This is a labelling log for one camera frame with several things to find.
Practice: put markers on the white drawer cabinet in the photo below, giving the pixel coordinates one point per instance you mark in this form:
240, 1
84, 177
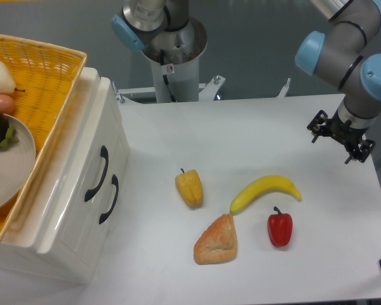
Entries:
18, 246

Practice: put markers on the yellow bell pepper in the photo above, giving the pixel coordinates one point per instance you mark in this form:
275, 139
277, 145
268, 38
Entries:
190, 188

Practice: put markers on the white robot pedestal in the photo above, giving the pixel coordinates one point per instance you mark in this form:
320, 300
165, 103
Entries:
174, 61

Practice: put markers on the triangular pastry bread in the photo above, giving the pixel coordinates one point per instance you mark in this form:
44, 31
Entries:
218, 243

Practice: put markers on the yellow woven basket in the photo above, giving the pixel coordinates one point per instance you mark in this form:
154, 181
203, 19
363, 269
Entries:
48, 74

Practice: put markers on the red bell pepper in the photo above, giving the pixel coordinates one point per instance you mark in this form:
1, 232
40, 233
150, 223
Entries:
280, 227

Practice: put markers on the grey plate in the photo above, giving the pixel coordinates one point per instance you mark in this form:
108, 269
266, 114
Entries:
16, 161

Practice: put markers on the brown egg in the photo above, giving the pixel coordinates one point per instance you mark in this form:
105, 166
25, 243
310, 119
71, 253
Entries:
7, 104

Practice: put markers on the yellow banana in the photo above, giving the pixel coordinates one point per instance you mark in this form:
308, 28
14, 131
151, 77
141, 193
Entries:
261, 186

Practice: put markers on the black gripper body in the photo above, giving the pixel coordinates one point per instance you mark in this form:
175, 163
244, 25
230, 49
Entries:
344, 133

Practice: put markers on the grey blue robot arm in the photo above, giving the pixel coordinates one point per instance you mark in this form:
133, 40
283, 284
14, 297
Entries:
334, 57

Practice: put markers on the white drawer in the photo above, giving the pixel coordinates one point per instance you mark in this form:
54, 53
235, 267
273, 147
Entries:
66, 213
101, 192

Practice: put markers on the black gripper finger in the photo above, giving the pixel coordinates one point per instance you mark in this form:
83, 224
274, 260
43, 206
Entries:
319, 126
358, 149

